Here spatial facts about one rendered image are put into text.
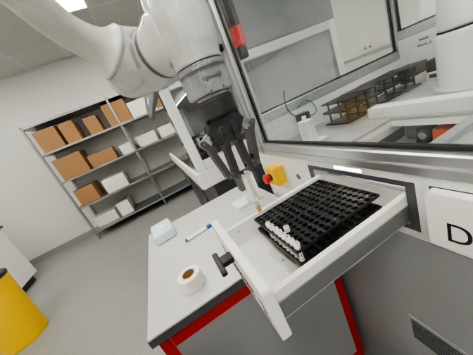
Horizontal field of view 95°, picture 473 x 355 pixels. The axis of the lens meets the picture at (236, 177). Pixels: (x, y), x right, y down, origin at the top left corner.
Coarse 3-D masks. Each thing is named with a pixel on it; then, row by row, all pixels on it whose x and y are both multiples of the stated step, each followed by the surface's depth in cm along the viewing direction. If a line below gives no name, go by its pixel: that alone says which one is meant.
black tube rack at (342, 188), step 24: (312, 192) 57; (336, 192) 52; (360, 192) 49; (264, 216) 55; (288, 216) 51; (312, 216) 47; (336, 216) 44; (360, 216) 46; (312, 240) 41; (336, 240) 43
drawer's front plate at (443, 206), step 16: (432, 192) 36; (448, 192) 34; (432, 208) 37; (448, 208) 35; (464, 208) 33; (432, 224) 38; (464, 224) 34; (432, 240) 40; (448, 240) 37; (464, 240) 35
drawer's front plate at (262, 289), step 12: (216, 228) 53; (228, 240) 46; (240, 252) 41; (240, 264) 38; (252, 264) 37; (252, 276) 35; (252, 288) 39; (264, 288) 32; (264, 300) 32; (276, 300) 32; (276, 312) 33; (276, 324) 33; (288, 336) 34
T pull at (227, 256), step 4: (228, 252) 46; (212, 256) 47; (216, 256) 46; (220, 256) 45; (224, 256) 45; (228, 256) 44; (232, 256) 44; (216, 260) 45; (220, 260) 44; (224, 260) 44; (228, 260) 43; (232, 260) 44; (216, 264) 44; (220, 264) 43; (224, 264) 43; (228, 264) 43; (220, 268) 42; (224, 268) 41; (220, 272) 41; (224, 272) 41; (224, 276) 41
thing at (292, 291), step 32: (288, 192) 63; (384, 192) 48; (256, 224) 59; (384, 224) 41; (256, 256) 52; (288, 256) 48; (320, 256) 37; (352, 256) 39; (288, 288) 35; (320, 288) 38
